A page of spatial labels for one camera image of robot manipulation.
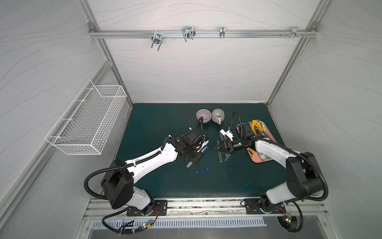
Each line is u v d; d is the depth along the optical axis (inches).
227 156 35.7
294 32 30.1
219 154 36.4
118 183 16.1
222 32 30.8
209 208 29.5
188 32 30.2
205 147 31.5
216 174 33.1
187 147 23.9
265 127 41.2
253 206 29.0
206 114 42.9
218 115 43.1
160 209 28.9
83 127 26.8
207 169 33.8
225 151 28.8
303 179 17.4
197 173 33.1
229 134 31.5
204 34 31.4
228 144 28.9
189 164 30.8
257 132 40.5
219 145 30.0
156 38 31.2
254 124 41.0
